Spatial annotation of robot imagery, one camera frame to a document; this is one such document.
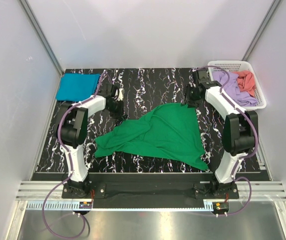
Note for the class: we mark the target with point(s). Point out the coral t-shirt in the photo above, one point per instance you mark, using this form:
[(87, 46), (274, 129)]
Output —
[(246, 82)]

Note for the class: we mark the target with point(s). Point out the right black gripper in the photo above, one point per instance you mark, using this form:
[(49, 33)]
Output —
[(191, 104)]

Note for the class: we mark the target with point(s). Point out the folded blue t-shirt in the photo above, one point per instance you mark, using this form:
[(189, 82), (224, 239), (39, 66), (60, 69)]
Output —
[(75, 87)]

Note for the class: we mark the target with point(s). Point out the left corner frame post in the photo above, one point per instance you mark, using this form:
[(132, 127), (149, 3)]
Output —
[(40, 34)]

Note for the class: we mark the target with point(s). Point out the right corner frame post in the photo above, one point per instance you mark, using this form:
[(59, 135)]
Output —
[(261, 29)]

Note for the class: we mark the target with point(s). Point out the corner frame post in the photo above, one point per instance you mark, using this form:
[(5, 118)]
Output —
[(40, 34), (261, 29)]

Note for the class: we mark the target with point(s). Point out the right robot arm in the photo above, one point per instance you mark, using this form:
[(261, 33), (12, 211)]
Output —
[(240, 131)]

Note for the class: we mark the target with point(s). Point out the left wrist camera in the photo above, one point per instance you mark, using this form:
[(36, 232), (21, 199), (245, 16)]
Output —
[(112, 91)]

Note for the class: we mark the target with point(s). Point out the aluminium frame rail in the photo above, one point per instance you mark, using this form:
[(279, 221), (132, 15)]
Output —
[(150, 210)]

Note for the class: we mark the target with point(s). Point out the white plastic basket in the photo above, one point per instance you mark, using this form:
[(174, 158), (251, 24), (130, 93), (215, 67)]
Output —
[(236, 66)]

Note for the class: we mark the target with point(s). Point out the purple t-shirt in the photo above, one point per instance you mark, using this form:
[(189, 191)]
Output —
[(243, 98)]

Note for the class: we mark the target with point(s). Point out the green t-shirt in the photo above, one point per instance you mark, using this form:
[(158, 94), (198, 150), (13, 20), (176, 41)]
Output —
[(169, 131)]

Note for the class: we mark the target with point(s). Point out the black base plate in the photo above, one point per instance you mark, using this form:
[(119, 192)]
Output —
[(149, 190)]

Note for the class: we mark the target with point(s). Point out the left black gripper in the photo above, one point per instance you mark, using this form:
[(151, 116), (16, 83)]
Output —
[(119, 115)]

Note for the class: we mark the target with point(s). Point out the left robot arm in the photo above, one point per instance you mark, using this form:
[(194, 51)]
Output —
[(72, 121)]

